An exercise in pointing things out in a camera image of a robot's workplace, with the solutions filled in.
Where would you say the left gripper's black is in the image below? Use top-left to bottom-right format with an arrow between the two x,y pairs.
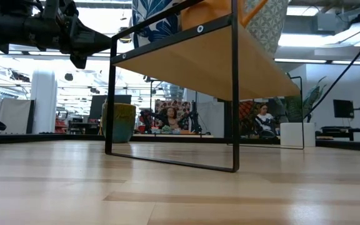
25,14 -> 112,70

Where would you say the blue leaf print mug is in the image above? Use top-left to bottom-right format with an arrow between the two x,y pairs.
132,0 -> 181,48

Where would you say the teal and yellow glazed mug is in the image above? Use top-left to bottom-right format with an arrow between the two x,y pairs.
101,102 -> 137,144

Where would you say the orange mug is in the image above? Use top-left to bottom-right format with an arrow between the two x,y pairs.
179,0 -> 270,31

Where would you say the white mug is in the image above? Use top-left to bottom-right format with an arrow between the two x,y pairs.
244,0 -> 290,57

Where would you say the black monitor on arm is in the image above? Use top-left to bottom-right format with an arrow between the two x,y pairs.
332,99 -> 355,119

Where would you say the large black monitor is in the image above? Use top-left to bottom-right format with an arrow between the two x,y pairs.
89,94 -> 133,120

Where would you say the white round pillar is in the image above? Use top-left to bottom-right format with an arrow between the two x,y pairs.
31,69 -> 58,134

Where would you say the dark office desk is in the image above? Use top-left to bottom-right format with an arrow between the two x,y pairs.
69,120 -> 103,135

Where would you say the red cart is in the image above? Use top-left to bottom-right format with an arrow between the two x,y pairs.
54,111 -> 70,134

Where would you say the white partition screen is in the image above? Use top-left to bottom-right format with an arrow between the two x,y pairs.
0,99 -> 36,134

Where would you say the person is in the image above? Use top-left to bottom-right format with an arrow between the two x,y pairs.
254,103 -> 278,138
158,106 -> 183,131

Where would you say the red patterned tapestry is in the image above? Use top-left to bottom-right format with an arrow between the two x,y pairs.
154,99 -> 192,126

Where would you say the orange mandala tapestry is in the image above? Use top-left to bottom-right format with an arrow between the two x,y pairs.
238,100 -> 262,135

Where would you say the green artificial plant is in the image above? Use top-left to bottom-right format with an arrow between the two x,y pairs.
273,76 -> 328,123

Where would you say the long ceiling light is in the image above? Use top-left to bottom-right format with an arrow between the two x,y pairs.
273,57 -> 328,64

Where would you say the white planter pot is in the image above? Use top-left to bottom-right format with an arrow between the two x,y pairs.
280,122 -> 316,148

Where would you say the black low desk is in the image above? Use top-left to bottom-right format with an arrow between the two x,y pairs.
316,126 -> 360,141

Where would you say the black table edge rail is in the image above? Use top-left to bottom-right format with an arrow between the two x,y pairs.
0,132 -> 360,153

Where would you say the wooden shelf riser, black frame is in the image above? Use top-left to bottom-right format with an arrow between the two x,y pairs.
104,0 -> 305,173

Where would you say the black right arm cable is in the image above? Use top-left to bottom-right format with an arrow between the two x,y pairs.
304,26 -> 360,121

